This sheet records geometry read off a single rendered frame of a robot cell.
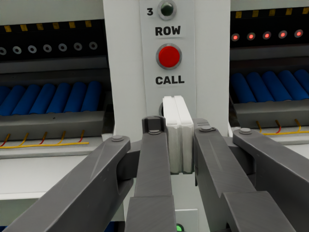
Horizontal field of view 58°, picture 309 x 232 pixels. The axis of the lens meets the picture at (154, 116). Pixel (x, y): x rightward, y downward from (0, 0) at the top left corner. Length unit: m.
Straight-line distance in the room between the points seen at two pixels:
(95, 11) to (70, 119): 0.12
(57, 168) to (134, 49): 0.15
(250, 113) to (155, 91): 0.12
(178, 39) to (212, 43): 0.03
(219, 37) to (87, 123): 0.16
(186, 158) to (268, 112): 0.18
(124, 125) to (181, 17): 0.10
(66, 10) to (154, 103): 0.10
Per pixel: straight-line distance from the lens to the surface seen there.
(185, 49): 0.22
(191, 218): 0.27
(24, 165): 0.32
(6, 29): 0.41
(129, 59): 0.22
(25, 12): 0.26
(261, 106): 0.32
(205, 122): 0.17
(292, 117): 0.33
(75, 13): 0.24
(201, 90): 0.23
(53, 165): 0.30
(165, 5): 0.22
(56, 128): 0.32
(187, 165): 0.15
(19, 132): 0.34
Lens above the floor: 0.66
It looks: 16 degrees down
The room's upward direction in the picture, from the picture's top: 3 degrees counter-clockwise
